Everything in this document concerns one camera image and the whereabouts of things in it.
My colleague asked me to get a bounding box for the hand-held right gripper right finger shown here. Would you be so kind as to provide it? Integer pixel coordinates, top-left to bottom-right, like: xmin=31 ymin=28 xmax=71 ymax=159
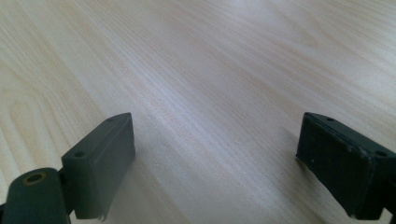
xmin=295 ymin=111 xmax=396 ymax=221

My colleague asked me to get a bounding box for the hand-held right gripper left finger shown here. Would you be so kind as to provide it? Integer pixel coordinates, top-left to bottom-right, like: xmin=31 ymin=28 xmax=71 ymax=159
xmin=61 ymin=112 xmax=136 ymax=221

